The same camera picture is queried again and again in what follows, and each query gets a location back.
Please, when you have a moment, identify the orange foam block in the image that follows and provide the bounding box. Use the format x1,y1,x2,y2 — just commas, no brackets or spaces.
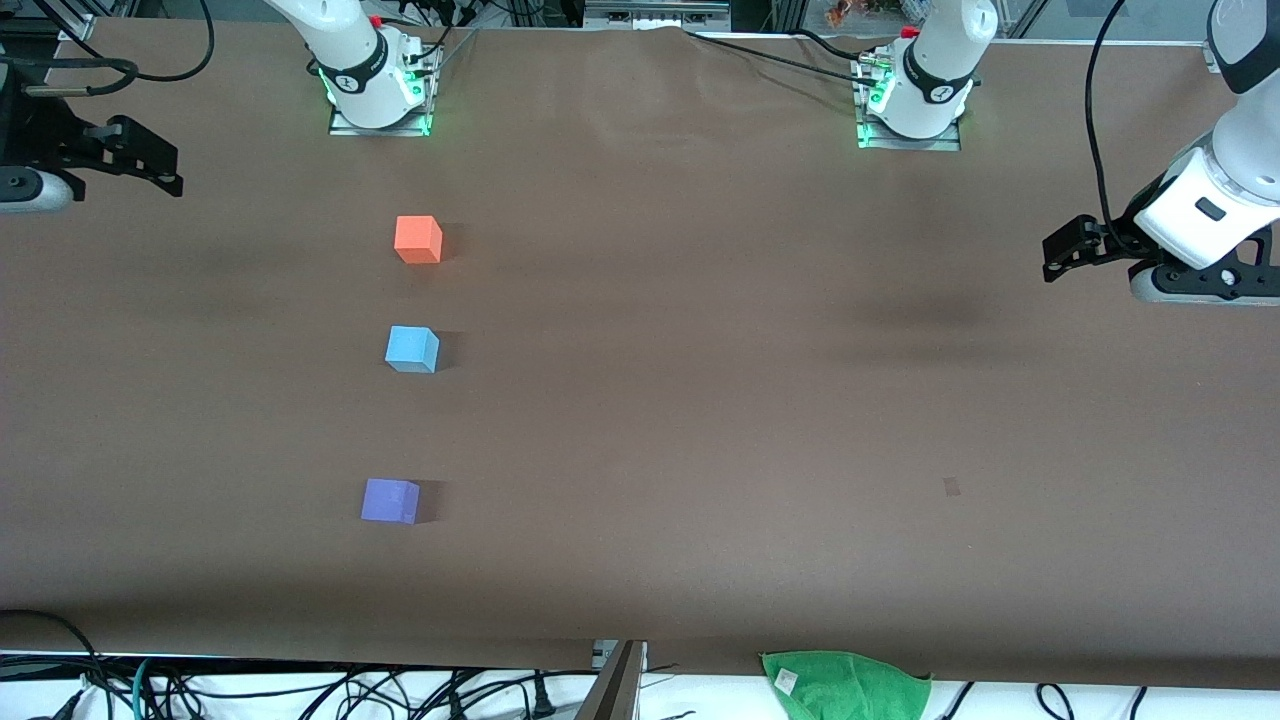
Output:
394,215,444,265

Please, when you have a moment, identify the grey aluminium profile bar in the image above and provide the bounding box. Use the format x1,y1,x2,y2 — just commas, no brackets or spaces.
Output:
575,640,649,720

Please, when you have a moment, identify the brown paper table cover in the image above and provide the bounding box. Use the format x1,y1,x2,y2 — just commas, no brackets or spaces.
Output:
0,18,1280,691

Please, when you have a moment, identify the purple foam block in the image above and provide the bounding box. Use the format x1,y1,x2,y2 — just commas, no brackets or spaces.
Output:
360,478,422,525

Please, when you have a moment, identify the green microfibre cloth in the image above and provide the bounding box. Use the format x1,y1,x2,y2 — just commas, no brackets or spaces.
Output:
760,650,933,720

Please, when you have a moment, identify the black base supply cable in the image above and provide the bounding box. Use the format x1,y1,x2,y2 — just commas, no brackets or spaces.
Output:
685,28,881,87

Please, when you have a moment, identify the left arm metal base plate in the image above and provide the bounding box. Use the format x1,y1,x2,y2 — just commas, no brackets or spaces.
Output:
855,55,963,151

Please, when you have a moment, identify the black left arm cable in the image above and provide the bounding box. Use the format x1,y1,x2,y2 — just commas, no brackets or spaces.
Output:
1084,0,1133,243

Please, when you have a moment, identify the grey power strip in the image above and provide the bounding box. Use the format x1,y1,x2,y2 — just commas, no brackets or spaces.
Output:
583,0,733,31

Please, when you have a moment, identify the blue foam block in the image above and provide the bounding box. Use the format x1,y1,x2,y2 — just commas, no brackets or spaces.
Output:
384,324,442,375

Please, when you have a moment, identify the thick black floor cable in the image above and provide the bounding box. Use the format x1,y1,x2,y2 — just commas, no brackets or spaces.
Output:
0,608,113,720

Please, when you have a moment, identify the black plug cable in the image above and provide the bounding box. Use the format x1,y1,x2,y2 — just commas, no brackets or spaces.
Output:
330,665,601,720

